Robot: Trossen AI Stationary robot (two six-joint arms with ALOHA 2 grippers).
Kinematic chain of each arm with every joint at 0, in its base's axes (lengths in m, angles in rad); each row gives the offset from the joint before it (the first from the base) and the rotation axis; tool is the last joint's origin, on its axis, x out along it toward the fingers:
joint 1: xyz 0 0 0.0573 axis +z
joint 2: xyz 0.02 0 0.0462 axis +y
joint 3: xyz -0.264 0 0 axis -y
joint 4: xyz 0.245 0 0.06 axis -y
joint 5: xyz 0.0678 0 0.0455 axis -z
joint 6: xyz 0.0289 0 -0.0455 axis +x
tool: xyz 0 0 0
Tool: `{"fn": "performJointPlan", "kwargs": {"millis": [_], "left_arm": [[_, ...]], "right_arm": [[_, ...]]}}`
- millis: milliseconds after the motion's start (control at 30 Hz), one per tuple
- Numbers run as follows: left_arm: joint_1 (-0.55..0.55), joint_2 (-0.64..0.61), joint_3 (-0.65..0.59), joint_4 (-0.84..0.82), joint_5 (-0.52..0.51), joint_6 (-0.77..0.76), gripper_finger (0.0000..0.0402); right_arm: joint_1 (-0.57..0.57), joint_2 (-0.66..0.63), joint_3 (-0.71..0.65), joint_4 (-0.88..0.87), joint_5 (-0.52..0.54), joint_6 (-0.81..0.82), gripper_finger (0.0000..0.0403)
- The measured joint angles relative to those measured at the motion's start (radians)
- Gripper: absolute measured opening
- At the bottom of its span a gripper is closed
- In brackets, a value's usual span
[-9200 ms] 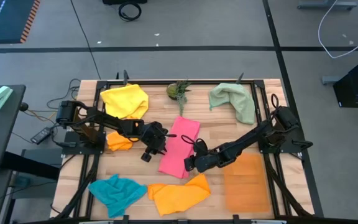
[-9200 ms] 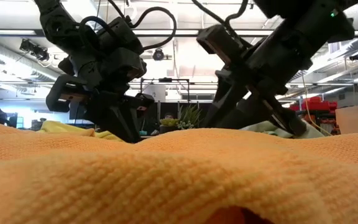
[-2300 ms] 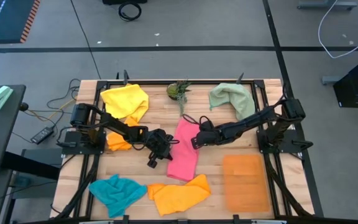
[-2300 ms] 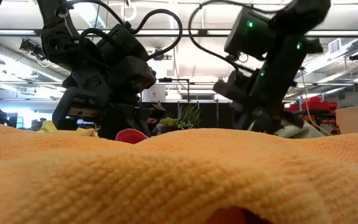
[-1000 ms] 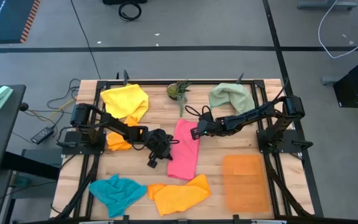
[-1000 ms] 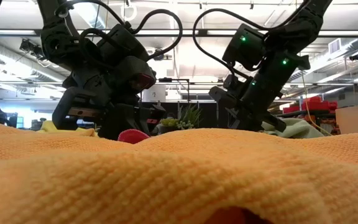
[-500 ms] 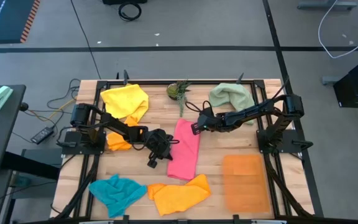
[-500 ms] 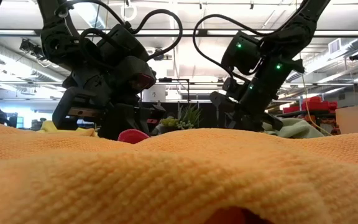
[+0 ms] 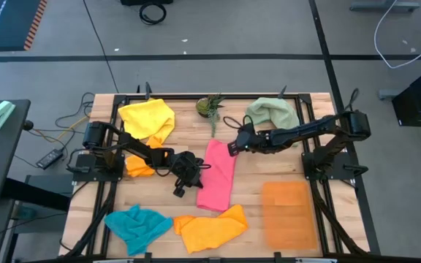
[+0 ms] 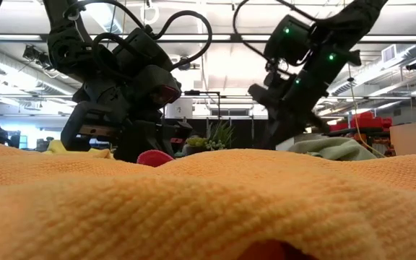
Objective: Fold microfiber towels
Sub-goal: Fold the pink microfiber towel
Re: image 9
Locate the black floor mat orange edge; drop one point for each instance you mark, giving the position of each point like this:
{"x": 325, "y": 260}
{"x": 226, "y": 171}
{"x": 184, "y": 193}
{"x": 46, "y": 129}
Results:
{"x": 9, "y": 25}

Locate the teal microfiber towel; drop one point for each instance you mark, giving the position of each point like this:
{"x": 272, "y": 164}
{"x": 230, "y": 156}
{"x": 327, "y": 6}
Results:
{"x": 137, "y": 226}

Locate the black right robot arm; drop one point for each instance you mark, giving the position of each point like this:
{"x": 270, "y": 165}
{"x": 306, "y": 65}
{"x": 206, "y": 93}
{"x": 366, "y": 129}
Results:
{"x": 305, "y": 129}

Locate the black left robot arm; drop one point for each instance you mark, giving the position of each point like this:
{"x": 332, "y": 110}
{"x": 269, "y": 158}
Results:
{"x": 133, "y": 144}

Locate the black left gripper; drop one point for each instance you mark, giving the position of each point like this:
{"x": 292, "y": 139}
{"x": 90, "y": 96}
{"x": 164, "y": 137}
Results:
{"x": 186, "y": 164}

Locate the light green microfiber towel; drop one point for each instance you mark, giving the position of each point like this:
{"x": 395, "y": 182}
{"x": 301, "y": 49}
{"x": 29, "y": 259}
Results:
{"x": 274, "y": 111}

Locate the grey table foot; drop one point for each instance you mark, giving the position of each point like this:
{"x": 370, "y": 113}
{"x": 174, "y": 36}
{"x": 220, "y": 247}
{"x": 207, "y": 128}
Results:
{"x": 382, "y": 5}

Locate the black equipment base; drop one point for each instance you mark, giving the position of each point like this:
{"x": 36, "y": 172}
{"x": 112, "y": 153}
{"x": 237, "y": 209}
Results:
{"x": 146, "y": 1}

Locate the yellow microfiber towel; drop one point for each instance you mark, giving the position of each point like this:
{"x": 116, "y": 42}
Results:
{"x": 144, "y": 117}

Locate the black metal rig frame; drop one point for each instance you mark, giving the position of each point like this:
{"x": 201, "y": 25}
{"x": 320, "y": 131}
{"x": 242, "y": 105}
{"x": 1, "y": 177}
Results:
{"x": 120, "y": 99}

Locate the pink microfiber towel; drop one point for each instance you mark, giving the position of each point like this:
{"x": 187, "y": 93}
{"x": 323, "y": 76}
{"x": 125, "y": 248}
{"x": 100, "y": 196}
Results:
{"x": 216, "y": 175}

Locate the potted succulent in black bowl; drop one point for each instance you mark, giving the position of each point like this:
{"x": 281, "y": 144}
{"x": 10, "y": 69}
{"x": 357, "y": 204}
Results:
{"x": 207, "y": 106}

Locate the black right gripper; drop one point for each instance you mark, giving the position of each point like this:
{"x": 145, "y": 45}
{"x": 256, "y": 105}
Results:
{"x": 250, "y": 140}

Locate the black power adapter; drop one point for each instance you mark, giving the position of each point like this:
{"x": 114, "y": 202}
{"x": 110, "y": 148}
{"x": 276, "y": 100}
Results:
{"x": 49, "y": 159}

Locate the black cabinet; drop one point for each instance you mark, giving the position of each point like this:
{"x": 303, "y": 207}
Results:
{"x": 420, "y": 98}

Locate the orange microfiber towel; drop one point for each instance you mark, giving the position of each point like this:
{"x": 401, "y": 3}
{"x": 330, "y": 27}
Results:
{"x": 137, "y": 166}
{"x": 210, "y": 230}

